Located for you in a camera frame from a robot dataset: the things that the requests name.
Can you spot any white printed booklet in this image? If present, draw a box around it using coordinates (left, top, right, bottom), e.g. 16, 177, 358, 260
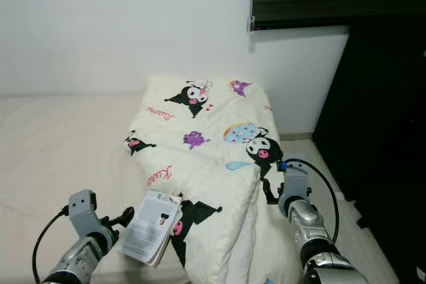
121, 190, 183, 268

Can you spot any cream cartoon print quilt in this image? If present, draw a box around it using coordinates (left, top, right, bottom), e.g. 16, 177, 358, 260
125, 73, 302, 284

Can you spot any white sheeted bed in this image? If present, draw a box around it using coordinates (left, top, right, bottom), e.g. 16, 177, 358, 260
0, 92, 307, 284

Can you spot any black cabinet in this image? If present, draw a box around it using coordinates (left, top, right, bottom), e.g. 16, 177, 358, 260
312, 17, 426, 284

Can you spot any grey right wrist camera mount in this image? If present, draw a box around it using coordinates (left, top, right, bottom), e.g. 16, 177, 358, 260
278, 161, 310, 215

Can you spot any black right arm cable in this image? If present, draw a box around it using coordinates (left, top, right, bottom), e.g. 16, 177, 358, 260
280, 158, 341, 245

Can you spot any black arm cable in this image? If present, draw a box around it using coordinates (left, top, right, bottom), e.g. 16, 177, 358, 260
32, 206, 71, 284
280, 158, 341, 245

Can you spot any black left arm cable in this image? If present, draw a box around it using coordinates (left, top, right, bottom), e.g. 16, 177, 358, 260
32, 206, 71, 284

